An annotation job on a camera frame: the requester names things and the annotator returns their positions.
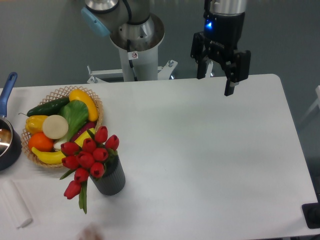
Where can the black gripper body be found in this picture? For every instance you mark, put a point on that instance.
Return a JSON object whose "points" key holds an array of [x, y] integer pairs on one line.
{"points": [[219, 39]]}

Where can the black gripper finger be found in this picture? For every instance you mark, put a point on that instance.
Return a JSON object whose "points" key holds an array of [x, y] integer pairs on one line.
{"points": [[237, 70], [199, 54]]}

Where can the red tulip bouquet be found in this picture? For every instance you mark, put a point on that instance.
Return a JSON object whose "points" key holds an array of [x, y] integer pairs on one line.
{"points": [[90, 160]]}

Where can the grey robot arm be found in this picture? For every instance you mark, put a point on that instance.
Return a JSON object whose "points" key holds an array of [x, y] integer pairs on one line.
{"points": [[137, 33]]}

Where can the dark grey ribbed vase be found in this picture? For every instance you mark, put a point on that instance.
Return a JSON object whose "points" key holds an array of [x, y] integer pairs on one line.
{"points": [[113, 180]]}

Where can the white furniture piece right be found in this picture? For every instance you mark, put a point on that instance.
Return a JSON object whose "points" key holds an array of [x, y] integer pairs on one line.
{"points": [[312, 110]]}

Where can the purple eggplant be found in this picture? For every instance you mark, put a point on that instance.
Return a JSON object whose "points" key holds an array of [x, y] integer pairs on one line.
{"points": [[87, 126]]}

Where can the green lettuce leaf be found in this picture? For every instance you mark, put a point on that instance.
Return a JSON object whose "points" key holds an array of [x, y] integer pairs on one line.
{"points": [[76, 114]]}

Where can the woven wicker basket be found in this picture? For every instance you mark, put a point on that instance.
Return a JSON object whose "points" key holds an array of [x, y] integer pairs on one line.
{"points": [[83, 94]]}

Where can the yellow corn piece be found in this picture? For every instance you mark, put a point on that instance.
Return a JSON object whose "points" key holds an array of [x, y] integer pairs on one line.
{"points": [[79, 141]]}

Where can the green cucumber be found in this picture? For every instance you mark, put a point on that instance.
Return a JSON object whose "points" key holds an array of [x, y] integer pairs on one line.
{"points": [[48, 108]]}

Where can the black device at edge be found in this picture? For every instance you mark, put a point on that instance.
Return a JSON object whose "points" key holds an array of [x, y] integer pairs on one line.
{"points": [[311, 212]]}

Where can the beige round disc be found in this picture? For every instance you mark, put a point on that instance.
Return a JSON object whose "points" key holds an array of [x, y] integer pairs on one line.
{"points": [[55, 127]]}

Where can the white garlic bulb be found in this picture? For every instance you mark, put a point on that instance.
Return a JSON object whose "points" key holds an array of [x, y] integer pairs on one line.
{"points": [[58, 143]]}

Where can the yellow banana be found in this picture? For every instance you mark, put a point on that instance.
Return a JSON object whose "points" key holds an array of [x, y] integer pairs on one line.
{"points": [[50, 158]]}

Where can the yellow bell pepper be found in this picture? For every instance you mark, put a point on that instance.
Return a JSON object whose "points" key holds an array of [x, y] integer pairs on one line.
{"points": [[34, 124]]}

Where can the orange fruit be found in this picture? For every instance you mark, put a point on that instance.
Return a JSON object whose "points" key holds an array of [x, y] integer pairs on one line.
{"points": [[41, 142]]}

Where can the white rolled cloth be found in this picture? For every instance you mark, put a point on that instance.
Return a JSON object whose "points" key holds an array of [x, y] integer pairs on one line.
{"points": [[15, 204]]}

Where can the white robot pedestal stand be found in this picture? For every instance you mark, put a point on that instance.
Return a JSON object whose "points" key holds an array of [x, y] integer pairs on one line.
{"points": [[135, 66]]}

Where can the blue handled saucepan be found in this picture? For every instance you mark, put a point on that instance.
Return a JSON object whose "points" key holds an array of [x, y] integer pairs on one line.
{"points": [[10, 142]]}

